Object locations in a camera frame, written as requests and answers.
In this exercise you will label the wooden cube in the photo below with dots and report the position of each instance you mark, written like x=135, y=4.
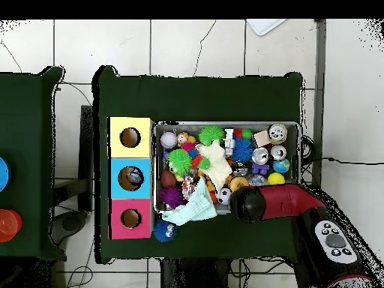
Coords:
x=262, y=138

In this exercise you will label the blue round disc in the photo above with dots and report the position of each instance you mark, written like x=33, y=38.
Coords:
x=3, y=174

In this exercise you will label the wooden box with three holes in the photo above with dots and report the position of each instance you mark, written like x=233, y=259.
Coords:
x=141, y=186

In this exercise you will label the silver mesh bin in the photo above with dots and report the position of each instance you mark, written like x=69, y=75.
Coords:
x=192, y=127

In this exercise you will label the cream cloth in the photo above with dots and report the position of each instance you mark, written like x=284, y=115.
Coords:
x=216, y=162

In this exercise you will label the dark green tablecloth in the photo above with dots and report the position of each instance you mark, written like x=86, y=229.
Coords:
x=27, y=120
x=195, y=99

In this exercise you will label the orange plastic cup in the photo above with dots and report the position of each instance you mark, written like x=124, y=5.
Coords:
x=7, y=223

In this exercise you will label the white tray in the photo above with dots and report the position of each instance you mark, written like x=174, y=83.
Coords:
x=264, y=25

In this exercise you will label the small soccer ball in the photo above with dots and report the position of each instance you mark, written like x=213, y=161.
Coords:
x=224, y=196

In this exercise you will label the large green spiky ball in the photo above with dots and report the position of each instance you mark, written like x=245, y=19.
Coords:
x=179, y=162

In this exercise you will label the mint green cloth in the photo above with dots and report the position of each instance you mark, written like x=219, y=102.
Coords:
x=198, y=208

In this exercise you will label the purple spiky ball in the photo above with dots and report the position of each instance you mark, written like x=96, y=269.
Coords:
x=171, y=196

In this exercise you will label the red plastic cup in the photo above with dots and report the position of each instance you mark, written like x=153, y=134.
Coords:
x=19, y=222

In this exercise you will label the white baseball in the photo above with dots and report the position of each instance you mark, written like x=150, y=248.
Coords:
x=168, y=140

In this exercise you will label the blue spiky ball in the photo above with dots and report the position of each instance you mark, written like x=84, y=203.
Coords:
x=163, y=232
x=242, y=150

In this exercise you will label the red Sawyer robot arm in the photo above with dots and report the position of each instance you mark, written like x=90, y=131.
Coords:
x=285, y=201

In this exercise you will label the silver toy robot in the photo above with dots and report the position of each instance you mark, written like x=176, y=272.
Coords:
x=229, y=142

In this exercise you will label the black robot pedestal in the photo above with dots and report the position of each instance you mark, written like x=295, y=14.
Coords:
x=198, y=276

